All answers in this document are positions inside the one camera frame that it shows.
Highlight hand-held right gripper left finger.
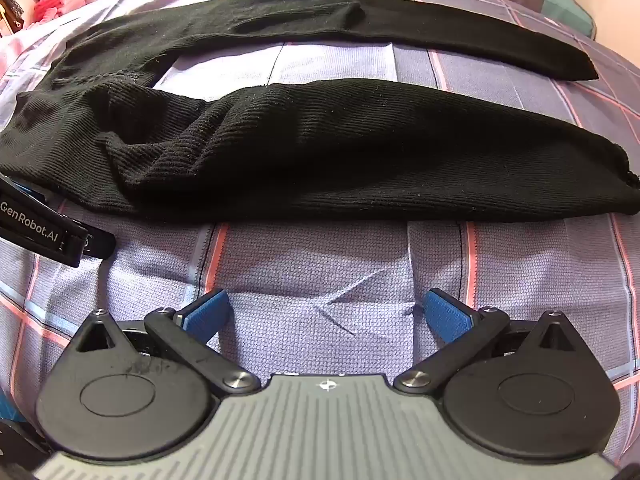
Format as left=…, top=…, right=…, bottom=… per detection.
left=75, top=289, right=262, bottom=392

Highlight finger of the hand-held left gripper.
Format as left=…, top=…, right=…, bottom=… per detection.
left=82, top=230, right=117, bottom=262

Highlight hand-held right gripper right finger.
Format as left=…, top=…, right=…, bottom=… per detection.
left=394, top=288, right=581, bottom=393

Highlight black knit pants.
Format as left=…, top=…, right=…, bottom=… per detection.
left=0, top=0, right=640, bottom=226

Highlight plaid bed sheet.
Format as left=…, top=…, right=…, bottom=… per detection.
left=0, top=0, right=640, bottom=480

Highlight stack of pink folded clothes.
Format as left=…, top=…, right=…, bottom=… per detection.
left=31, top=0, right=90, bottom=30

